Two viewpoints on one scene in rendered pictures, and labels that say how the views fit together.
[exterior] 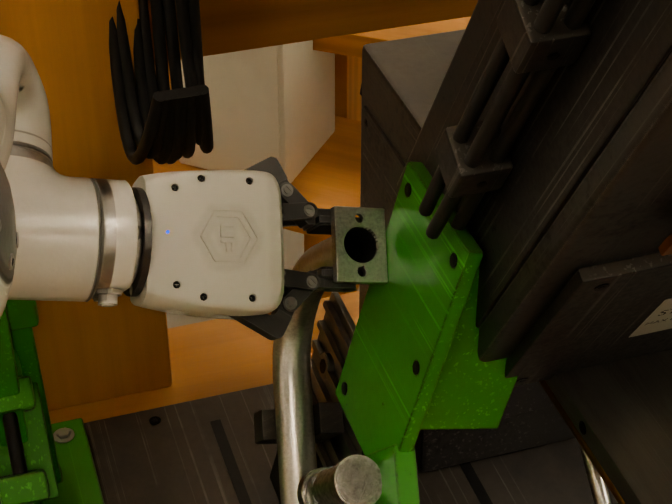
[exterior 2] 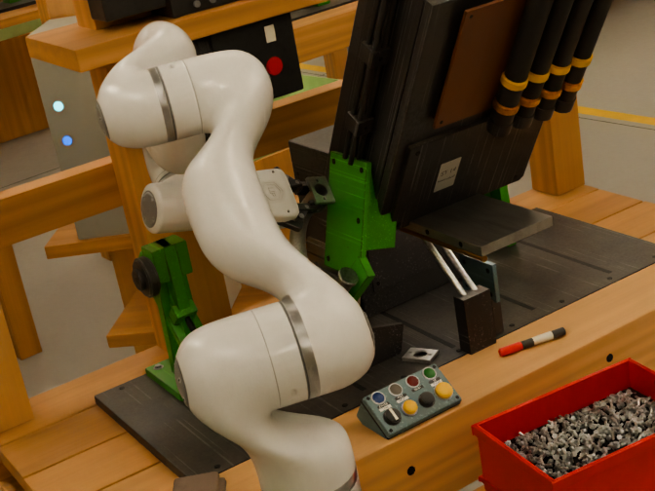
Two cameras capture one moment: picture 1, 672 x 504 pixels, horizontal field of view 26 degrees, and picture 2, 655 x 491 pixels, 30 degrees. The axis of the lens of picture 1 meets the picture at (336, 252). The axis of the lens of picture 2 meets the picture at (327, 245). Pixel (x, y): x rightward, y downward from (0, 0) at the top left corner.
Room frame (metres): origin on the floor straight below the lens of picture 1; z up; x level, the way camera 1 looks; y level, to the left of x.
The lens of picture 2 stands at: (-1.14, 0.39, 1.91)
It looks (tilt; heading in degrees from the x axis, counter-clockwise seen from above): 22 degrees down; 348
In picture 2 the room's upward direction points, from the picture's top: 10 degrees counter-clockwise
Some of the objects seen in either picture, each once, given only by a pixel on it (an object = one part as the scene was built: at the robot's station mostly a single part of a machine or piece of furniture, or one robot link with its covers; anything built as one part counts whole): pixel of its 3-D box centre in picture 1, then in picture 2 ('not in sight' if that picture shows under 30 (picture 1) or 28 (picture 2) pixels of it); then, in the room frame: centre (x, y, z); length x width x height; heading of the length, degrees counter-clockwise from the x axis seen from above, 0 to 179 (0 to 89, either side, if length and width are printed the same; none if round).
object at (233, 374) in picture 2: not in sight; (264, 405); (0.12, 0.25, 1.22); 0.19 x 0.12 x 0.24; 91
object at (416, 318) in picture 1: (443, 321); (362, 209); (0.81, -0.08, 1.17); 0.13 x 0.12 x 0.20; 108
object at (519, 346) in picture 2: not in sight; (532, 341); (0.65, -0.31, 0.91); 0.13 x 0.02 x 0.02; 96
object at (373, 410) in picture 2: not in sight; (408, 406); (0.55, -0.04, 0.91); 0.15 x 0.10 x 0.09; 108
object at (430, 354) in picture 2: not in sight; (420, 355); (0.72, -0.12, 0.90); 0.06 x 0.04 x 0.01; 46
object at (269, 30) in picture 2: not in sight; (243, 58); (1.06, 0.04, 1.42); 0.17 x 0.12 x 0.15; 108
